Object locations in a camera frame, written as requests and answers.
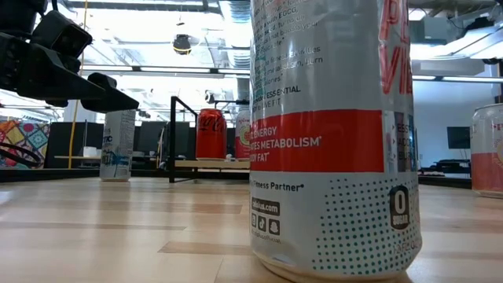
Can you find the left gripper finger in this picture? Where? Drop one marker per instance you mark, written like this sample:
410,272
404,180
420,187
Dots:
110,100
47,78

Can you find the red Coca-Cola can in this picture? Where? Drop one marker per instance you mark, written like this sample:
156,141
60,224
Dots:
211,135

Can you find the white red-band Celsius can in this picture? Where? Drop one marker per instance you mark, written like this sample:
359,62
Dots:
322,141

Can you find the white pillar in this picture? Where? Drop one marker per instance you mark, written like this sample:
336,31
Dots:
68,114

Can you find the white blue Celsius can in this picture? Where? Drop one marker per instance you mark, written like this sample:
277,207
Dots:
118,149

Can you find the small white box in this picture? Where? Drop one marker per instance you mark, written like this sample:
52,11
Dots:
89,152

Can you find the black office partition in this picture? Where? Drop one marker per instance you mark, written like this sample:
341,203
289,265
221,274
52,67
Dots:
59,137

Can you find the colourful patterned tapestry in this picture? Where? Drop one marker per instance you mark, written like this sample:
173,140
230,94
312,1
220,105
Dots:
23,135

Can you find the black dome ceiling fixture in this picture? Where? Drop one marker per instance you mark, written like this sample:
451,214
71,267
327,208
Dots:
182,45

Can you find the black desk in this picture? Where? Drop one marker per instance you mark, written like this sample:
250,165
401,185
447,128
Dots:
448,167

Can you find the pink white sparkling water can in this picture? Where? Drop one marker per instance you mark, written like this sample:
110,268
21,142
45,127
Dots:
487,157

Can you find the black aluminium table frame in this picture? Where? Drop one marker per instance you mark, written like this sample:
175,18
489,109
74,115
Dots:
59,173

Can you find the wooden shelf with black frame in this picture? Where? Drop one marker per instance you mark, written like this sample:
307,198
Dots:
188,164

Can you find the black wall monitor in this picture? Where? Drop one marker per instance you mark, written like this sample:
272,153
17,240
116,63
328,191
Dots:
458,137

